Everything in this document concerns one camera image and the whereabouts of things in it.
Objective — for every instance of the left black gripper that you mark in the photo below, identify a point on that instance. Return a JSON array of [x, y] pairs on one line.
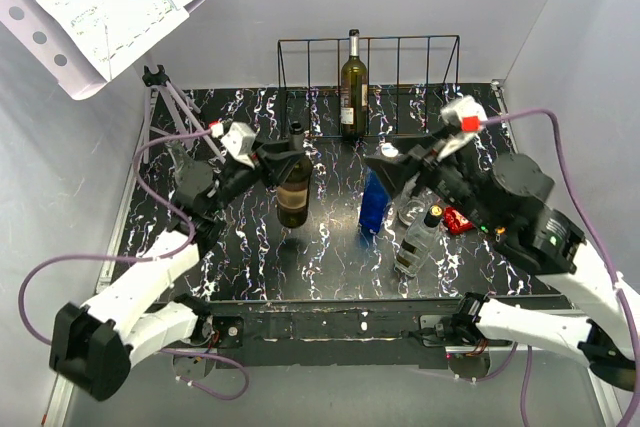
[[279, 173]]

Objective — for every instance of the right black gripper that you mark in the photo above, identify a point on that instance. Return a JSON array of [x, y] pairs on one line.
[[396, 168]]

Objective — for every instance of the dark green wine bottle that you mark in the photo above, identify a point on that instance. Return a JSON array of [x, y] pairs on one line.
[[293, 195], [353, 91]]

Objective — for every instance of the blue square glass bottle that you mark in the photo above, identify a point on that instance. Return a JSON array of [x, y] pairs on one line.
[[376, 199]]

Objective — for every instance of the clear round bottle cork stopper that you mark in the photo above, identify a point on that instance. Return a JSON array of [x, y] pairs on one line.
[[410, 207]]

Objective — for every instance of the clear square bottle orange label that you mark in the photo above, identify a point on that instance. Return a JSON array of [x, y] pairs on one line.
[[421, 238]]

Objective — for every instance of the tall clear bottle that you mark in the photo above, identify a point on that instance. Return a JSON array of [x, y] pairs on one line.
[[180, 158]]

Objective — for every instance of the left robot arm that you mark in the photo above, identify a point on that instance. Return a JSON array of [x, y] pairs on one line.
[[96, 345]]

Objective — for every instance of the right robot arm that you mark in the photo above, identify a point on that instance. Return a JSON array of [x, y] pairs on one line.
[[508, 203]]

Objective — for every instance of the lilac music stand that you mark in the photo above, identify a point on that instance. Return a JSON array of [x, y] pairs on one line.
[[43, 36]]

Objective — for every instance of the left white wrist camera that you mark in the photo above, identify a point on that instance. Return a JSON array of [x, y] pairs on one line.
[[237, 138]]

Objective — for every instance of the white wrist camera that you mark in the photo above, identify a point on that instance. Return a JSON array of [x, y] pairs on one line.
[[237, 138], [465, 118]]

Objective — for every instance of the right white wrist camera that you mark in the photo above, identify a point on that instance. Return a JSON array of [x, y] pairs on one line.
[[465, 118]]

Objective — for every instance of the black wire wine rack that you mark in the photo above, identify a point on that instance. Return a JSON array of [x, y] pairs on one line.
[[403, 73]]

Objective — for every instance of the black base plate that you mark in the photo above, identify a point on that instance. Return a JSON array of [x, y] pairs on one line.
[[331, 333]]

